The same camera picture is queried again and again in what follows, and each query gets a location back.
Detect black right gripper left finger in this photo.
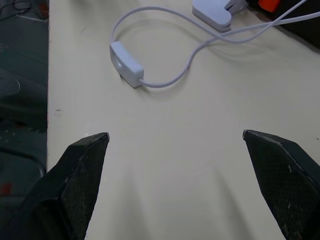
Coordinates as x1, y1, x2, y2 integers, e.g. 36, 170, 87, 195
0, 132, 110, 240

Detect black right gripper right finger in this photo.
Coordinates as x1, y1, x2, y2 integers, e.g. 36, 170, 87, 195
242, 129, 320, 240

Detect black box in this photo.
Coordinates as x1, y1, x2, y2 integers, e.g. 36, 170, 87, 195
246, 0, 320, 55

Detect orange block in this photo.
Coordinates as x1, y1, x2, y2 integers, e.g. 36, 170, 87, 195
257, 0, 280, 13

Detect white inline cord switch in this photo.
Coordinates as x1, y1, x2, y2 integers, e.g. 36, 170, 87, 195
109, 41, 145, 89

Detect white power cable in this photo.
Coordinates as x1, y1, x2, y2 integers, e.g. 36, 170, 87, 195
111, 0, 320, 89

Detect black cable on floor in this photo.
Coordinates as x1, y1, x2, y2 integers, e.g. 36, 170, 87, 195
0, 0, 38, 21

